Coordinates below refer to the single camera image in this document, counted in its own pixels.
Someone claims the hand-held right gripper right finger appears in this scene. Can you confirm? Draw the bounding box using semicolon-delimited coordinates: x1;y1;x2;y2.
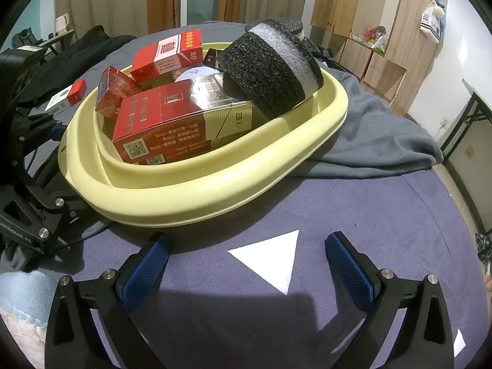
325;232;455;369

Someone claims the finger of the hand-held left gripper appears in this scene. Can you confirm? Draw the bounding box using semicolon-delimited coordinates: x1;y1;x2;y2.
27;184;102;248
10;113;69;150

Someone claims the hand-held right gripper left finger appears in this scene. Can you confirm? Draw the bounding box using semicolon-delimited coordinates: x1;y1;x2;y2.
45;232;172;369

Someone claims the red white small pack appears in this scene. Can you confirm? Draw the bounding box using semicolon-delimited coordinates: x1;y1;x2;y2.
45;79;87;116

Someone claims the shiny red gold box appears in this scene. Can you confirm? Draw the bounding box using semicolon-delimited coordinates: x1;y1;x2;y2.
95;65;143;118

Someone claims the yellow plastic basin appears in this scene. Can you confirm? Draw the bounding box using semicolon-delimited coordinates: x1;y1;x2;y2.
58;42;350;228

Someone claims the red silver carton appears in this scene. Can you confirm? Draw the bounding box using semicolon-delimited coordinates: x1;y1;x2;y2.
112;73;253;163
136;133;247;166

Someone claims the red box with white label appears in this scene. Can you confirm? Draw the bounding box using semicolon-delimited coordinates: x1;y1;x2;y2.
130;29;203;83

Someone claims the dark maroon small box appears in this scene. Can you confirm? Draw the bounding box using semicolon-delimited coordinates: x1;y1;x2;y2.
202;48;227;69

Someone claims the black foam cylinder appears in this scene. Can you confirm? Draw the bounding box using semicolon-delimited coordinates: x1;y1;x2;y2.
217;16;324;121

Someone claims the black clothing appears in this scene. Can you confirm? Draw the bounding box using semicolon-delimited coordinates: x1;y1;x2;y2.
23;25;139;97

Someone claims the black bag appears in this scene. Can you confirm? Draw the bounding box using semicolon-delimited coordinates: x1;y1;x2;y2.
11;29;39;49

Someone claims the dark checked cloth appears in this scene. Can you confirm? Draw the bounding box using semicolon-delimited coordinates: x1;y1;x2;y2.
474;231;492;262

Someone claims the gray cloth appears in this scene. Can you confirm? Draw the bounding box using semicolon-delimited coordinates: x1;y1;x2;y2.
288;58;444;179

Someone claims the white paper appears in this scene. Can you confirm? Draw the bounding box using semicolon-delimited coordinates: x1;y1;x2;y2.
176;65;220;83

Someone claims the black folding table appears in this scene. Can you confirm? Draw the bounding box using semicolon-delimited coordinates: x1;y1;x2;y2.
440;79;492;235

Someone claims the red plastic bag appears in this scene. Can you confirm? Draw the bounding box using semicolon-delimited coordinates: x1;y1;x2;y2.
363;26;387;43

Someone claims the wooden wardrobe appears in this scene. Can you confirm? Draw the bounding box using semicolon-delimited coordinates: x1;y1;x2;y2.
311;0;450;118

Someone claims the white plastic bag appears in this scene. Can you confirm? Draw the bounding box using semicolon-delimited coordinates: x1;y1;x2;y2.
421;0;447;45

